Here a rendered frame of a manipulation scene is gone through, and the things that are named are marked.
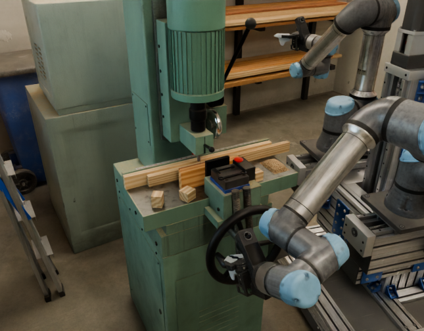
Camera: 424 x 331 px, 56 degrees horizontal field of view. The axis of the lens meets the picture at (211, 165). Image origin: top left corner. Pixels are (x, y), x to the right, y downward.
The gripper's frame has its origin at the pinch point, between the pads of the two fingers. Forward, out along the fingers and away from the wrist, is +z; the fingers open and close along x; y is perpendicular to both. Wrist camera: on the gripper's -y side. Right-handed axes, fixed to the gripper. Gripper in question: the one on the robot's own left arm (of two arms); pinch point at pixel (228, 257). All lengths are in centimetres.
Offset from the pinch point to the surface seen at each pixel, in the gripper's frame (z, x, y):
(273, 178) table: 18.8, 32.4, -15.8
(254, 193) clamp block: 8.1, 17.5, -14.1
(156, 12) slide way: 20, 4, -79
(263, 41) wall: 254, 207, -133
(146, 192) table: 29.2, -11.1, -21.9
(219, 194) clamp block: 9.4, 6.1, -16.6
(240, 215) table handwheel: -0.1, 6.8, -10.3
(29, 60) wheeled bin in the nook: 186, -28, -119
